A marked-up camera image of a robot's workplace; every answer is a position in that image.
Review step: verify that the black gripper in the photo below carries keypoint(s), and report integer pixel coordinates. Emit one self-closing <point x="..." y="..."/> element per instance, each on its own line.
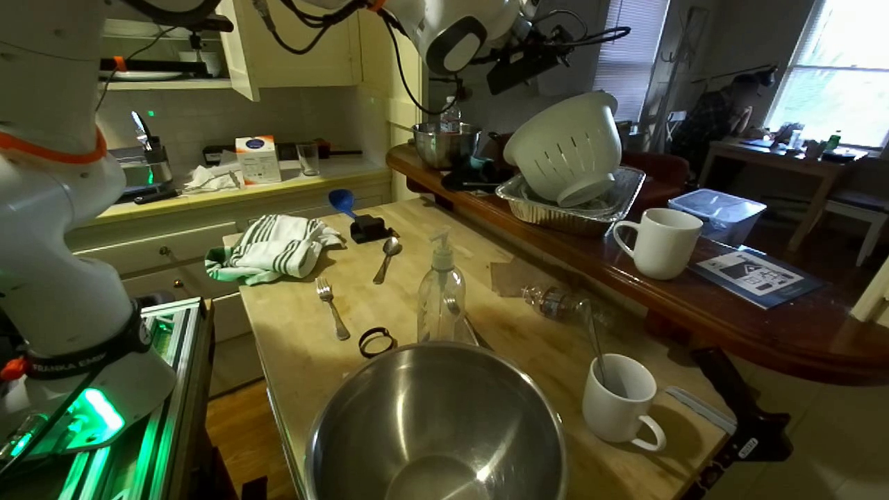
<point x="522" y="66"/>

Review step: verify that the white plastic colander dish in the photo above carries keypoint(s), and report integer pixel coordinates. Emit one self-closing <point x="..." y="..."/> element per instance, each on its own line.
<point x="565" y="147"/>

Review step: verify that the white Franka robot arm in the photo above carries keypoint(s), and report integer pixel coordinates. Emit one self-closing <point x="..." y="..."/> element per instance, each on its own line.
<point x="55" y="230"/>

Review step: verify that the white striped dish towel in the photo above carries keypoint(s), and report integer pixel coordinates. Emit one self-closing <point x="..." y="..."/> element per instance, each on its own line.
<point x="268" y="247"/>

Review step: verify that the clear plastic water bottle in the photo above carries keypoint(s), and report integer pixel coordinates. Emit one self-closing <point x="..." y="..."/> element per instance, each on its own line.
<point x="447" y="133"/>

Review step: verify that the aluminium foil tray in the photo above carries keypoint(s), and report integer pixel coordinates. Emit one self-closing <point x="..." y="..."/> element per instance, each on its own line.
<point x="517" y="200"/>

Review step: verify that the person in dark clothes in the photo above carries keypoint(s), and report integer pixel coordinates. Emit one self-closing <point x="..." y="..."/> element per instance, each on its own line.
<point x="712" y="119"/>

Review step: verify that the small black box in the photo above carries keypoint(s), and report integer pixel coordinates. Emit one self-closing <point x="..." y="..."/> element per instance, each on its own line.
<point x="371" y="227"/>

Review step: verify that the metal spoon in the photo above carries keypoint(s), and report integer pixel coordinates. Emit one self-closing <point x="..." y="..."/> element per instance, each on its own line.
<point x="389" y="245"/>
<point x="326" y="294"/>

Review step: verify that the blue plastic funnel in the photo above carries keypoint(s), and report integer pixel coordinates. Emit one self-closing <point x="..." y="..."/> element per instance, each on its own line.
<point x="342" y="200"/>

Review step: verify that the large white mug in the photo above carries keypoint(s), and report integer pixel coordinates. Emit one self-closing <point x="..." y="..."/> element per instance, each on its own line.
<point x="661" y="245"/>

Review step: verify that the white cabinet door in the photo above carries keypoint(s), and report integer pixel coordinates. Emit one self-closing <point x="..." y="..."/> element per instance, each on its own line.
<point x="287" y="55"/>

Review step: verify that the crushed clear plastic bottle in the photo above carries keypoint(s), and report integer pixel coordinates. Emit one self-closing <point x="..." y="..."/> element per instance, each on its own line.
<point x="555" y="301"/>

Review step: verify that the clear soap pump bottle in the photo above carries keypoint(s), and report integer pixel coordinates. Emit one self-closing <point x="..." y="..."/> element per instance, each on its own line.
<point x="443" y="294"/>

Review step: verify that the clear plastic lidded container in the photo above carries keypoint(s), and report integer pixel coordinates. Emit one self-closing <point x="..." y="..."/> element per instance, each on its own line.
<point x="717" y="211"/>

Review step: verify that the wooden desk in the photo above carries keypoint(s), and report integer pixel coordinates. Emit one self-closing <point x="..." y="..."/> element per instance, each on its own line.
<point x="786" y="162"/>

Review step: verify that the white tissue box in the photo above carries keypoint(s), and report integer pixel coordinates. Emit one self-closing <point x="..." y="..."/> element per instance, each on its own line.
<point x="255" y="158"/>

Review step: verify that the printed pamphlet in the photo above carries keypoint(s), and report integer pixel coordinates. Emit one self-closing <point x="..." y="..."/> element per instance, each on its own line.
<point x="751" y="275"/>

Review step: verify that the bright window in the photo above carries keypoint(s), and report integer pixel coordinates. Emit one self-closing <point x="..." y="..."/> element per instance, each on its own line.
<point x="835" y="72"/>

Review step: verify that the small white mug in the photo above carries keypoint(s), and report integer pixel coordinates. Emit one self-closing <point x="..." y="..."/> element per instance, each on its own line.
<point x="614" y="412"/>

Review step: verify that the white chair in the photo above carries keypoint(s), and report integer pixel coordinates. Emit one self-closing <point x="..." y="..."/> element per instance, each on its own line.
<point x="855" y="211"/>

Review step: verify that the black pole with orange clamps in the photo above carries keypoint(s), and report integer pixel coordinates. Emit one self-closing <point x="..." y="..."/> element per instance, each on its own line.
<point x="155" y="65"/>

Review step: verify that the small steel mixing bowl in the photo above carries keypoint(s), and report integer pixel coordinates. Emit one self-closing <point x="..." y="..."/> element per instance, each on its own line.
<point x="433" y="434"/>

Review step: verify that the silver kitchen appliance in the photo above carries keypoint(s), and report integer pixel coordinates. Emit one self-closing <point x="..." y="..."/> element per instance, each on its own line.
<point x="121" y="170"/>

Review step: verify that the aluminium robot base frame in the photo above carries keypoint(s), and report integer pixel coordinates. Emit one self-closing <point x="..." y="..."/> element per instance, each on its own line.
<point x="139" y="444"/>

